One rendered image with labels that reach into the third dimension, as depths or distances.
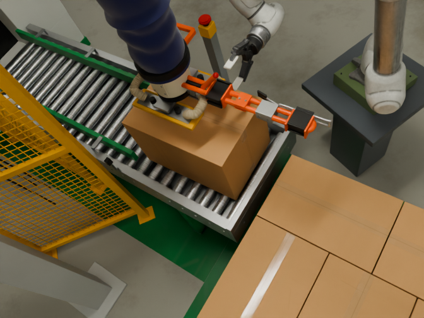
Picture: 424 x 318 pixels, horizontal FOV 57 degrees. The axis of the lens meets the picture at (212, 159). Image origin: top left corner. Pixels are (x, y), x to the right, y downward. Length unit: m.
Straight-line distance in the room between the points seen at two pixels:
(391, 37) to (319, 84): 0.66
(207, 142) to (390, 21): 0.87
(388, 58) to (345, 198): 0.74
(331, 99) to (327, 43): 1.34
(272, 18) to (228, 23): 1.95
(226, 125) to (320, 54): 1.65
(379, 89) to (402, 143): 1.16
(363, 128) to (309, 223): 0.53
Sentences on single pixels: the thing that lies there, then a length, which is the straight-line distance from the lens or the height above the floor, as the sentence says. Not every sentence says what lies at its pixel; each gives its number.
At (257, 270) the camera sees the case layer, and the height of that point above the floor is 0.54.
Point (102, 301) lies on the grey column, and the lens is 2.75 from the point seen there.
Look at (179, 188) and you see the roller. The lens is 2.18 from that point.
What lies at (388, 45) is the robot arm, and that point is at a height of 1.27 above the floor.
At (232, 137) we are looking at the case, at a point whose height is 0.95.
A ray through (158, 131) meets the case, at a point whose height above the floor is 0.95.
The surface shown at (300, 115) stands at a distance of 1.44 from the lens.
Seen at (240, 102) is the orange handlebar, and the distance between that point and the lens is 1.51.
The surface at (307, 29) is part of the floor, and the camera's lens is 3.50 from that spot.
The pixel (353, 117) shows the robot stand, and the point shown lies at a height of 0.75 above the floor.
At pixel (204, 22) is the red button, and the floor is 1.04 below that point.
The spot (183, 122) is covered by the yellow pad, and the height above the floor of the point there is 1.12.
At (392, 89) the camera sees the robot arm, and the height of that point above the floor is 1.05.
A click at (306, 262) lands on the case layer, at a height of 0.54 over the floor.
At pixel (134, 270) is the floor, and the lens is 2.73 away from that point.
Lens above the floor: 2.44
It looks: 59 degrees down
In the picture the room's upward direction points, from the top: 25 degrees counter-clockwise
